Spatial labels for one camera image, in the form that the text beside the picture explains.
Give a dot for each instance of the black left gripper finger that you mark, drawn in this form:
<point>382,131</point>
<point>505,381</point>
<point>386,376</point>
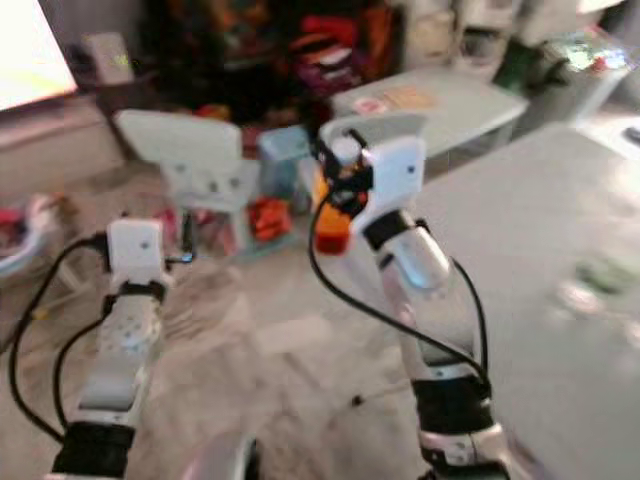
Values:
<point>189,240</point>

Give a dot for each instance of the orange juice bottle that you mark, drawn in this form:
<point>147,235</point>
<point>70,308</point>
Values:
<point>328,225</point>

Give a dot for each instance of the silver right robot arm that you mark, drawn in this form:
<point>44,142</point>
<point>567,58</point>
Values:
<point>415,262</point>

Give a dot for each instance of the light blue storage box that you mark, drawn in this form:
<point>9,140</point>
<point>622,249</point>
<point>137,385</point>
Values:
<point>282,160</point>

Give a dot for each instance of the orange red toy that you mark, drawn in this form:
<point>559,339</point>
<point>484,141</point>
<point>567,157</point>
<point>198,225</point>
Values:
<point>265,218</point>

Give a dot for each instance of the white kids table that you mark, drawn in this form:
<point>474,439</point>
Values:
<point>450,105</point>

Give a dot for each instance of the colourful toy basket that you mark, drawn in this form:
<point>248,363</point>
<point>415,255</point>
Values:
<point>20,235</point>

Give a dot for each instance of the grey robot leg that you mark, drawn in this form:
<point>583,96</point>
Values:
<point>220,462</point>

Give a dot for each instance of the bright television screen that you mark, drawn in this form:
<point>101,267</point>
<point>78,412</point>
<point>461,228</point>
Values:
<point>30,50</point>

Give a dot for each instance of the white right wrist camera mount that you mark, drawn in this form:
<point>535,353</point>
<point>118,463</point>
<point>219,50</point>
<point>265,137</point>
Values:
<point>395,180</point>

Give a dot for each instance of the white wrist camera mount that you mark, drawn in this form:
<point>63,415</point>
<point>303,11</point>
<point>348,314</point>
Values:
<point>135,250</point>
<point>395,180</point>

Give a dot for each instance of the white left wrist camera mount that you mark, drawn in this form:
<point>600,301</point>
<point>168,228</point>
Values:
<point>135,250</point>

